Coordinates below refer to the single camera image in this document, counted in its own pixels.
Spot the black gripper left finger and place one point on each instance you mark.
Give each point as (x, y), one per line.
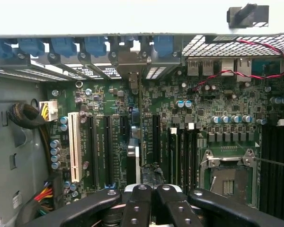
(137, 208)

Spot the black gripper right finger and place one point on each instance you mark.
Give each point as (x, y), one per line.
(177, 208)

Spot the CPU socket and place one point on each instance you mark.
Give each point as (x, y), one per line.
(227, 179)

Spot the short PCIe expansion slot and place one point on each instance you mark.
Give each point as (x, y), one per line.
(123, 128)

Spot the white PCI expansion slot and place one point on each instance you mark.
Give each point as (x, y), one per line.
(74, 146)

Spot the metal locking lever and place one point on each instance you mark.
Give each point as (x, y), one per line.
(274, 162)

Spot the green motherboard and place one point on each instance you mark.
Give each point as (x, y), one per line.
(109, 99)

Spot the white power connector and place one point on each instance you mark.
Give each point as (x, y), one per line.
(52, 110)

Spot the metal USB port block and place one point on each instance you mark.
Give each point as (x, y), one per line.
(200, 67)

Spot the metal network port block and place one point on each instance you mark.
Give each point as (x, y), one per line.
(236, 68)

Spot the blue card retention clip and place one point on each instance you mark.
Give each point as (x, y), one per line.
(30, 47)
(0, 49)
(94, 46)
(62, 47)
(163, 46)

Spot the black open PC case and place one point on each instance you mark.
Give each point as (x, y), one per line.
(132, 21)

